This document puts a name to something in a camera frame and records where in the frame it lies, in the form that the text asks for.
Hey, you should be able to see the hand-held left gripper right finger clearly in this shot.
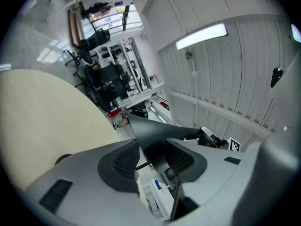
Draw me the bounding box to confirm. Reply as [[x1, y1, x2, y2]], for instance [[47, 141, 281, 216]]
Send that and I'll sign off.
[[164, 137, 247, 221]]

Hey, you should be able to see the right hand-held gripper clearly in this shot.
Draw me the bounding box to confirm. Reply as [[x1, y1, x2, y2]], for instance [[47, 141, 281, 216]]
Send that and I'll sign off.
[[197, 126, 242, 153]]

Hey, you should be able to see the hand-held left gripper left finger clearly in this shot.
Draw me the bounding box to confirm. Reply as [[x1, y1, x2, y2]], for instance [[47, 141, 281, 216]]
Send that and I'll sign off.
[[23, 139, 163, 226]]

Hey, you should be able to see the dark grey desk lamp head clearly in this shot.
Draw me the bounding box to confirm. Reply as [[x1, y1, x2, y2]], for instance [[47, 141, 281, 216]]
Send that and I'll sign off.
[[127, 113, 201, 175]]

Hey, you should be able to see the white ceiling pipe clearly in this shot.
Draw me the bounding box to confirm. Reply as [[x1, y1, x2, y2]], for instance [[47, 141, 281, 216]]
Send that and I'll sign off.
[[190, 71, 201, 128]]

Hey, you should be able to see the white box with blue item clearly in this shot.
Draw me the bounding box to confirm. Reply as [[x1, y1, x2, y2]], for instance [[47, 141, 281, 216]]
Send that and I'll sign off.
[[142, 178, 175, 222]]

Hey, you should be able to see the black office chair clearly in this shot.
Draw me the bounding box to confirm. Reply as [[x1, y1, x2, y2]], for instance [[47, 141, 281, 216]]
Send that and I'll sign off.
[[80, 28, 111, 52], [64, 46, 94, 67], [74, 63, 133, 113]]

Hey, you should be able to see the white shelving unit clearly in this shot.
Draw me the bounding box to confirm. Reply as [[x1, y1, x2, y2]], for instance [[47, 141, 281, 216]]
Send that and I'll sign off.
[[94, 37, 166, 109]]

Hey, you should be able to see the long ceiling light panel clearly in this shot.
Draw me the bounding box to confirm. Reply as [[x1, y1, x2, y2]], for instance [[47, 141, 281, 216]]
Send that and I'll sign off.
[[175, 23, 229, 51], [291, 24, 301, 43]]

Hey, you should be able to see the wooden framed board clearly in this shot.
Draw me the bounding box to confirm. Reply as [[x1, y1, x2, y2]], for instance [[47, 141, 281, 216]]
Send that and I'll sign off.
[[67, 8, 83, 49]]

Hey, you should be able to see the black device on white mount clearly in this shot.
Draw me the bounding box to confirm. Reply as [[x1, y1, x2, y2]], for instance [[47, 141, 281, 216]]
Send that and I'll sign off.
[[270, 67, 284, 89]]

